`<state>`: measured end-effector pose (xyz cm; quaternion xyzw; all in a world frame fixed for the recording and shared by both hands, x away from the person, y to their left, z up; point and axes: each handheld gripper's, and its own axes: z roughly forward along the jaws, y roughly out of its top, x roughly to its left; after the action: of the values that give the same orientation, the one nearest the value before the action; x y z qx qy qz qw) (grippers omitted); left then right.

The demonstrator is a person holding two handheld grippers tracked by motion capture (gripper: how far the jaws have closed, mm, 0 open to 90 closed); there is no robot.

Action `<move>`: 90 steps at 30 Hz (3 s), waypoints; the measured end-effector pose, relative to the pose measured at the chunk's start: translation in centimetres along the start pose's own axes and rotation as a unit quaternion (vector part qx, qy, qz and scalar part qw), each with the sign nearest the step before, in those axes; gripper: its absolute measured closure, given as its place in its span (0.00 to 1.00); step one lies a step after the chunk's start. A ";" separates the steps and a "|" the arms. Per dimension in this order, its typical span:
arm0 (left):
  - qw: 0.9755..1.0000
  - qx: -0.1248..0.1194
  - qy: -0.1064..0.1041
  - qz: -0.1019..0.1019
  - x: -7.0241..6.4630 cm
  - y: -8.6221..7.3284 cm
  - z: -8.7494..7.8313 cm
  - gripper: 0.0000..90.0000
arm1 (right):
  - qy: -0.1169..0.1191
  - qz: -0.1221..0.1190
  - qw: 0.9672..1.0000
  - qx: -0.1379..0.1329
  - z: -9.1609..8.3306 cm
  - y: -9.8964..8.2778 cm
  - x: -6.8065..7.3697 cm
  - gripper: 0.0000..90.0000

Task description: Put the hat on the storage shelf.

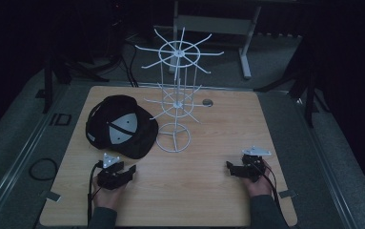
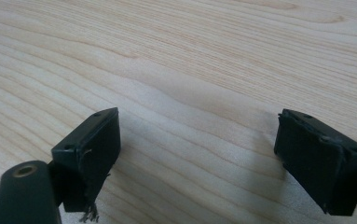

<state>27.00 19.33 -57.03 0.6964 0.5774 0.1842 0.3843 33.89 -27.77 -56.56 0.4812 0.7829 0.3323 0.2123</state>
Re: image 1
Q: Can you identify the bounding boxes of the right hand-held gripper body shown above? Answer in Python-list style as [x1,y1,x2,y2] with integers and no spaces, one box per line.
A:
[237,145,273,183]

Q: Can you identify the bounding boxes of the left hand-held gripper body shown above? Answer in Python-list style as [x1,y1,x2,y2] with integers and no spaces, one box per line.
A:
[96,153,131,191]

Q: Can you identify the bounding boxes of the black baseball cap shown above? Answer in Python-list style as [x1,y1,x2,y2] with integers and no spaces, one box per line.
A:
[85,94,160,160]

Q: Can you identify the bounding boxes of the white wire display rack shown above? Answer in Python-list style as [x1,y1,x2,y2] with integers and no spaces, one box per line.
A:
[134,27,225,154]

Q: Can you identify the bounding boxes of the person's left hand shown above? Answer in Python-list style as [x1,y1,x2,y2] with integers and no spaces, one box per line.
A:
[91,176,128,212]

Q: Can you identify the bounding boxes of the person's right hand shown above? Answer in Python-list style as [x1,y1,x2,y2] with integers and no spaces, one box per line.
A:
[244,159,274,198]

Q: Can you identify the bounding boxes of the black tripod stand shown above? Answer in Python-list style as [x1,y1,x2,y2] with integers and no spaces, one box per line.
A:
[253,37,332,129]
[35,47,124,115]

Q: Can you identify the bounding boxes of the left hand-held gripper cable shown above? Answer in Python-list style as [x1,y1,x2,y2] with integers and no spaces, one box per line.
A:
[87,160,105,225]

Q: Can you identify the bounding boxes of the hand-held gripper cable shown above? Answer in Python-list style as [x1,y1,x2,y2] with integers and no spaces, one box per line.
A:
[255,161,282,209]
[87,160,105,225]

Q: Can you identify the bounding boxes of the right hand-held gripper cable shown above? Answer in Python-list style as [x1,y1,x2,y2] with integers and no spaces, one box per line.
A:
[255,161,282,209]

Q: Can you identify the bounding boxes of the grey metal table bracket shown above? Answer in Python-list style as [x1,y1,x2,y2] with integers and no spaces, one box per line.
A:
[41,190,62,203]
[278,189,298,199]

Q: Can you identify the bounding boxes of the black rectangular floor bracket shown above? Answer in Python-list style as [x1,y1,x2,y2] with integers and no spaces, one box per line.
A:
[49,113,72,127]

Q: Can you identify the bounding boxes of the black coiled cable loop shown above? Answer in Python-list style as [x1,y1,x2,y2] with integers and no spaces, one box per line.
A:
[28,157,59,181]

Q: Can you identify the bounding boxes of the black floor cables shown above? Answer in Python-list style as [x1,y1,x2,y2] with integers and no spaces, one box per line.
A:
[119,41,140,88]

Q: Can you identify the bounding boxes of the white metal desk frame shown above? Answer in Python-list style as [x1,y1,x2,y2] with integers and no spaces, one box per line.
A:
[169,0,300,80]

